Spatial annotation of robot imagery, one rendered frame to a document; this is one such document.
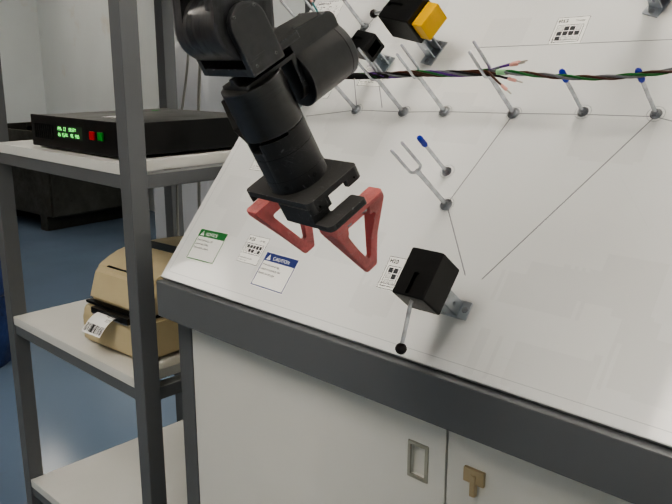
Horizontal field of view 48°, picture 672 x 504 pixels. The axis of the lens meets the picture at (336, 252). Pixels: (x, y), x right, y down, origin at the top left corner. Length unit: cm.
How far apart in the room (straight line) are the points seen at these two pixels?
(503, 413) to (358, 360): 22
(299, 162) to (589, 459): 43
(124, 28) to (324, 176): 71
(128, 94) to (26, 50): 737
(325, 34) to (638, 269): 44
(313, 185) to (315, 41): 13
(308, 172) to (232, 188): 66
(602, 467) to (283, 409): 55
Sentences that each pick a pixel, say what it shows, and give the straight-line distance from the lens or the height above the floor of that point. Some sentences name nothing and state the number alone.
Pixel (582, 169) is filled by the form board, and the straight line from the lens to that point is 100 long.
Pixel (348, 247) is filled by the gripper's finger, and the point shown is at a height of 107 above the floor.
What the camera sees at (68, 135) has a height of 109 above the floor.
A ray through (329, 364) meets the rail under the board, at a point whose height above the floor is 83.
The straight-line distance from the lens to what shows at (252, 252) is 123.
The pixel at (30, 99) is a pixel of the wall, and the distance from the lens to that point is 871.
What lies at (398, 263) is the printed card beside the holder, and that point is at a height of 96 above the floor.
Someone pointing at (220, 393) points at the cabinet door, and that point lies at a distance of 135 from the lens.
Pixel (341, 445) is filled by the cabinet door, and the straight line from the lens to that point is 115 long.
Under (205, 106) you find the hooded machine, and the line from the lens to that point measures 440.
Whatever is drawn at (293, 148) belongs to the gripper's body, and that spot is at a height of 116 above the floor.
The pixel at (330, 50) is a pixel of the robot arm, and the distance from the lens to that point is 70.
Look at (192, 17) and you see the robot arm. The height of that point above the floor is 127.
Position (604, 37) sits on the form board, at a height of 126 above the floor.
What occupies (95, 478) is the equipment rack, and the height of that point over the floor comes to 24.
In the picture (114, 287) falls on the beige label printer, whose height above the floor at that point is 79.
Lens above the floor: 123
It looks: 14 degrees down
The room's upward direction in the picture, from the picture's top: straight up
